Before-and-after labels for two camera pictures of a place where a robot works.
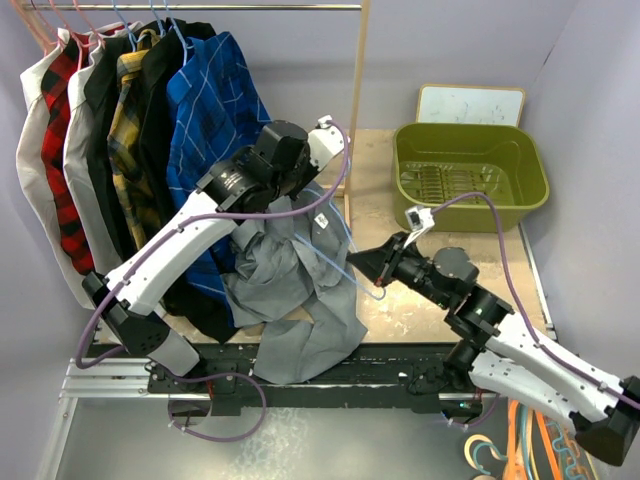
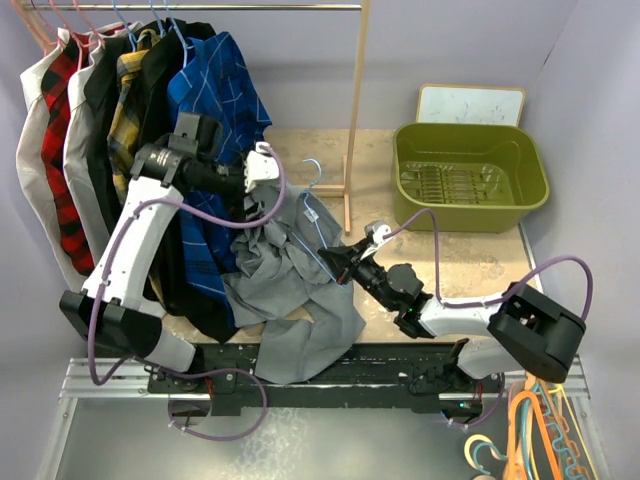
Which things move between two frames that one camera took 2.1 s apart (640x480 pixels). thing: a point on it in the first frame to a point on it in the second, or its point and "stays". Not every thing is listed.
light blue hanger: [336, 210] to [325, 266]
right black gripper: [380, 264] to [338, 259]
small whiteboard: [470, 104] stays
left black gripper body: [292, 182] to [259, 206]
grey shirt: [287, 271] stays
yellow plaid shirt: [125, 140] stays
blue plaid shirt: [215, 113] stays
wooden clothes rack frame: [361, 7] stays
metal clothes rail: [77, 7] stays
